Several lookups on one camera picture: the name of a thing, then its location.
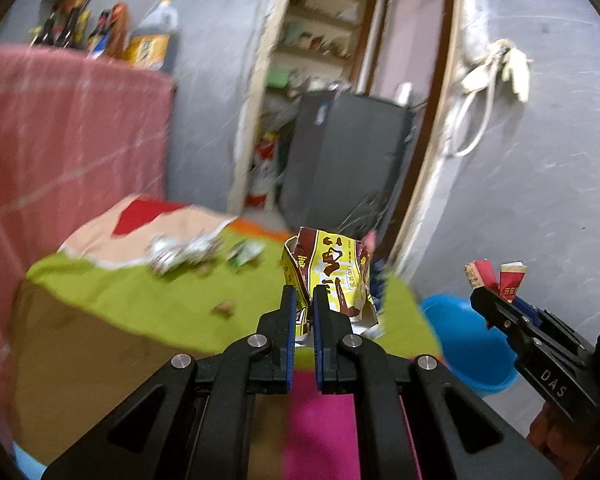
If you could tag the small brown scrap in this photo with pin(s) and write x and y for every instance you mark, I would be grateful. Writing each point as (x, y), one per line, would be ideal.
(223, 308)

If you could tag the white red printed sack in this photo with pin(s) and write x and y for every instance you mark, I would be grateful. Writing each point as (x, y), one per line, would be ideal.
(261, 170)

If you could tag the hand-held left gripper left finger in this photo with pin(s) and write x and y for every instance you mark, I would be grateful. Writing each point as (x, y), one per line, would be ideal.
(290, 320)

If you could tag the red cigarette pack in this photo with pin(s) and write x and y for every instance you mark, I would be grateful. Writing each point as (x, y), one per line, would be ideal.
(510, 280)

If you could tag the green white wrapper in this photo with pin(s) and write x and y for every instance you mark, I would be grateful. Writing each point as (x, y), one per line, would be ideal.
(245, 255)

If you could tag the pale door frame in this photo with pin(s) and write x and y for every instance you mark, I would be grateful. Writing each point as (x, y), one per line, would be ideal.
(260, 85)

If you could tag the brown wooden door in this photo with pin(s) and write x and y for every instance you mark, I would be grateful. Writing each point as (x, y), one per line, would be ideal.
(412, 35)

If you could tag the pink checked towel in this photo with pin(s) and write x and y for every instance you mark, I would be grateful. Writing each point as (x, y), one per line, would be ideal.
(70, 135)

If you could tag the crumpled silver wrapper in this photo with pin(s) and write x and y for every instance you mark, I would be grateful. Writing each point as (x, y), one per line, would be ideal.
(180, 255)

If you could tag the yellow label oil jug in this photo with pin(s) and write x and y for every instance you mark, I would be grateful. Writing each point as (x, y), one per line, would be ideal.
(152, 45)

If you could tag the colourful printed tablecloth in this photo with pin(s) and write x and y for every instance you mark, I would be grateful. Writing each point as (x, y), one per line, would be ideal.
(130, 295)

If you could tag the person's right hand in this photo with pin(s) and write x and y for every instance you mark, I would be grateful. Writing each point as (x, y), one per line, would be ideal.
(545, 435)

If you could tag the blue plastic basin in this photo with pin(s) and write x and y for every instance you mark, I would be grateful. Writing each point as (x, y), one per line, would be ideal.
(455, 340)

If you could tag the wooden wall shelf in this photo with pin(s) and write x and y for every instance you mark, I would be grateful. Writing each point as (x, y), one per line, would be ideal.
(320, 25)

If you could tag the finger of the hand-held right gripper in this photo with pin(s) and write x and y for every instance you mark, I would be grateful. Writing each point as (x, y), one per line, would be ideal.
(495, 310)
(532, 312)

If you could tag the cluster of sauce bottles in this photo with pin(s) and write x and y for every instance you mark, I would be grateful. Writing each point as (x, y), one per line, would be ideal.
(75, 25)

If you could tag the yellow brown snack bag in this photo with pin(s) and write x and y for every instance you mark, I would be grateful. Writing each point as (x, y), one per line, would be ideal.
(330, 265)

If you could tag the white hanging cloth bag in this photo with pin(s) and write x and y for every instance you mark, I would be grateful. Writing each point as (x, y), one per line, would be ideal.
(510, 67)

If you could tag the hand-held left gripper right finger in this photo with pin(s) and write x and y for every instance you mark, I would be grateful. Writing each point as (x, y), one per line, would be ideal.
(319, 320)

